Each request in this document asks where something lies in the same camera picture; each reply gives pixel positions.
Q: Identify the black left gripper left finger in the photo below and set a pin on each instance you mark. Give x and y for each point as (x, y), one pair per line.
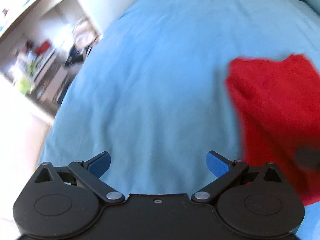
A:
(61, 202)

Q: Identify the light blue bed sheet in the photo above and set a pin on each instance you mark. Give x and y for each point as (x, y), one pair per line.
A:
(153, 92)

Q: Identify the red knit sweater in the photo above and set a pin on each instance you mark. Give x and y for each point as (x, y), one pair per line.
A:
(278, 106)

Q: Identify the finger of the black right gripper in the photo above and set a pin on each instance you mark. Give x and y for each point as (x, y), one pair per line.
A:
(308, 158)

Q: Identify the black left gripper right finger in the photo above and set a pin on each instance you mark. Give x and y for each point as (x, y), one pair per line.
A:
(253, 201)

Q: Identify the white shelving unit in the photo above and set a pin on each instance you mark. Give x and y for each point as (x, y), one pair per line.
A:
(44, 43)

